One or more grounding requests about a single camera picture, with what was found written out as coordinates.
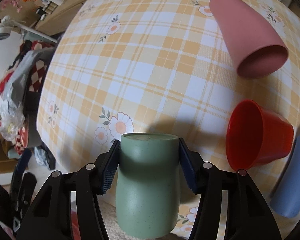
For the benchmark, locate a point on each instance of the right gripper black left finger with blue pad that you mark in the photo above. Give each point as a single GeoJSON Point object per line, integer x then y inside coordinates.
{"type": "Point", "coordinates": [49, 215]}

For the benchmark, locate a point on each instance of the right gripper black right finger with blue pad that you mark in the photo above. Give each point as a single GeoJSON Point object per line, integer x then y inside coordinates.
{"type": "Point", "coordinates": [248, 214]}

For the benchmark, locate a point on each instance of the green speckled cup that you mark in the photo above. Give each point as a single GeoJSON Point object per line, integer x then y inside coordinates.
{"type": "Point", "coordinates": [148, 185]}

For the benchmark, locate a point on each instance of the blue plastic cup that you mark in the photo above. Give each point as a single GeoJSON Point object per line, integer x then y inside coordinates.
{"type": "Point", "coordinates": [286, 199]}

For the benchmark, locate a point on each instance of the red plastic cup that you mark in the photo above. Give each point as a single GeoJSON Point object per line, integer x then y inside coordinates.
{"type": "Point", "coordinates": [256, 136]}

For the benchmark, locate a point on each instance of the pink plastic cup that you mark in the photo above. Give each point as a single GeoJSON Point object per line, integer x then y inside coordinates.
{"type": "Point", "coordinates": [254, 46]}

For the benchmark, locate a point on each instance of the red checkered cloth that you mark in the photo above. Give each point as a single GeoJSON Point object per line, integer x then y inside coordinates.
{"type": "Point", "coordinates": [27, 136]}

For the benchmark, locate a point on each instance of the grey plastic bag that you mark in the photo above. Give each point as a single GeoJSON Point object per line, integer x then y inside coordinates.
{"type": "Point", "coordinates": [11, 101]}

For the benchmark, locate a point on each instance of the low wooden cabinet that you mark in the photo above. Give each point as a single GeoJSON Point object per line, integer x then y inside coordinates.
{"type": "Point", "coordinates": [55, 22]}

